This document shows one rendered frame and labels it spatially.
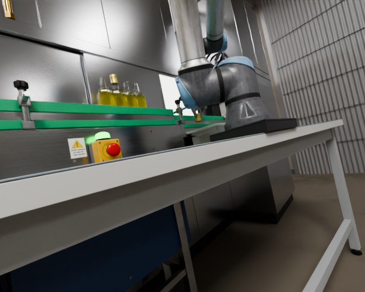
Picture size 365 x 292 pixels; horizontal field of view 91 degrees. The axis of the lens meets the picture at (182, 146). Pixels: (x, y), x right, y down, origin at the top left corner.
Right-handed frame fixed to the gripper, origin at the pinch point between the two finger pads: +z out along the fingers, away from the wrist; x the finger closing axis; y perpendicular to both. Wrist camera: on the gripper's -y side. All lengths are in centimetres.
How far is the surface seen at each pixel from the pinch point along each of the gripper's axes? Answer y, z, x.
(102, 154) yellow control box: 4, 14, -56
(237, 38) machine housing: 4, -67, 74
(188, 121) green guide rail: -14.0, -0.4, 8.5
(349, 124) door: 62, 27, 254
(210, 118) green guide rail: -13.5, -2.3, 33.6
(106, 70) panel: -30, -33, -30
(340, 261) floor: 43, 92, 42
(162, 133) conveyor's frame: -2.5, 7.9, -25.1
